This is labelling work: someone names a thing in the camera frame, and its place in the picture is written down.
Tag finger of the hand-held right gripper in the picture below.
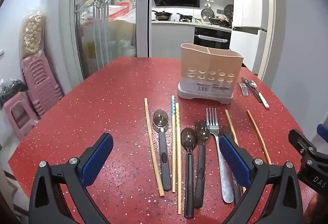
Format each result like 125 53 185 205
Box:
288 129 319 156
316 123 328 140

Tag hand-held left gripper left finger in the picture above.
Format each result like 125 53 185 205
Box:
28 133 114 224

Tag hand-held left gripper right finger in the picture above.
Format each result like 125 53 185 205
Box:
219 134 308 224

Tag dark spoon black handle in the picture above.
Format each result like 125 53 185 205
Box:
180 127 198 218
219 125 243 206

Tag brown wooden chopstick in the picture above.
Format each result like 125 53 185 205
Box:
246 110 272 165
224 109 240 146

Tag dark spoon brown handle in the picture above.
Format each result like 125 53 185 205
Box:
194 119 211 208

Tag large steel fork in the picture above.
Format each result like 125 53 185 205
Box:
206 107 235 203

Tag light plain wooden chopstick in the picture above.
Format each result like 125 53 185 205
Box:
144 97 165 198

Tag blue patterned wooden chopstick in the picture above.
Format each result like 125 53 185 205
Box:
171 95 177 193

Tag clear spoon grey handle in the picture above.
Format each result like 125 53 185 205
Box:
153 109 172 191

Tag beige plastic cutlery holder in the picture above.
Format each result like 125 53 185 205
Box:
177 43 244 106

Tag small dark spoon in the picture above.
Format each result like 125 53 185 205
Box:
241 77 262 103

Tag single pink stool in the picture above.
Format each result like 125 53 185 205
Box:
2 92 39 140

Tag stack of pink stools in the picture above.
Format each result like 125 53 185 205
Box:
22 51 63 118

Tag white refrigerator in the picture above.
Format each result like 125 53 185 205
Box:
230 0 268 74

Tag black plastic bag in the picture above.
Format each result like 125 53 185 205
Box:
0 80 28 109

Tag black built-in oven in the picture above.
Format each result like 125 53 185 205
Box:
193 26 231 50

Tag grey kitchen cabinets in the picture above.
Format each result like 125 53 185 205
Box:
151 20 195 58

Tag wok with food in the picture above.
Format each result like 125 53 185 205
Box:
209 16 231 27

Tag clear bag of snack balls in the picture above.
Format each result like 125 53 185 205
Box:
20 11 46 58

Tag sliding glass door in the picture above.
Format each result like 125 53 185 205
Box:
59 0 151 81

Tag round metal strainer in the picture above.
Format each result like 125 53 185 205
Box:
201 8 214 21

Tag black wok on stove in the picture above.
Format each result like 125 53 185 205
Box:
152 10 173 21

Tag steel spoon white handle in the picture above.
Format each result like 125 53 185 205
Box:
250 80 270 109

